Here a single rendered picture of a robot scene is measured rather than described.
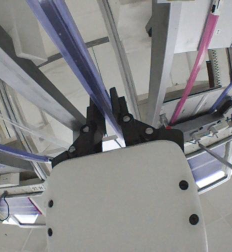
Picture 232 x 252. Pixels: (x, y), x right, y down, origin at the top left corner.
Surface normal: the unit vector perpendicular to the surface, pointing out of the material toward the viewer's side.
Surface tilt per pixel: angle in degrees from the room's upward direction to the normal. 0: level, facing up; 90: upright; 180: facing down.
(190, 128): 136
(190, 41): 46
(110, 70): 90
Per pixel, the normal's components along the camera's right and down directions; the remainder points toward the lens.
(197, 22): 0.23, 0.84
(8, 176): -0.15, -0.44
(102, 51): 0.05, 0.28
